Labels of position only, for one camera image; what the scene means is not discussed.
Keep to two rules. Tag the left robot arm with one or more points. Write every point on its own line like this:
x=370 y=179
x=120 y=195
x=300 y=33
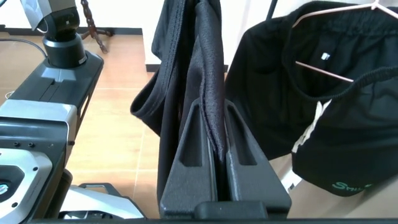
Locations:
x=62 y=49

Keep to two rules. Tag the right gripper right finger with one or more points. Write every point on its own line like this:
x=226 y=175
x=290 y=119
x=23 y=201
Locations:
x=258 y=186

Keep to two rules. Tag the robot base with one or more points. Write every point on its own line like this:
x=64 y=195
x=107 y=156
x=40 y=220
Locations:
x=46 y=93

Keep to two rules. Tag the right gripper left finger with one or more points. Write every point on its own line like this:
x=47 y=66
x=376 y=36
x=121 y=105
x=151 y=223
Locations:
x=186 y=186

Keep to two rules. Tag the black shorts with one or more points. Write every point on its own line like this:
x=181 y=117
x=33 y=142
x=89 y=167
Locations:
x=342 y=140

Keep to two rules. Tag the pink clothes hanger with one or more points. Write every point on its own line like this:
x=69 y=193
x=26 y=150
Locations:
x=323 y=71

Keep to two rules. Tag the black garment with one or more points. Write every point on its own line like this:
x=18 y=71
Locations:
x=208 y=62

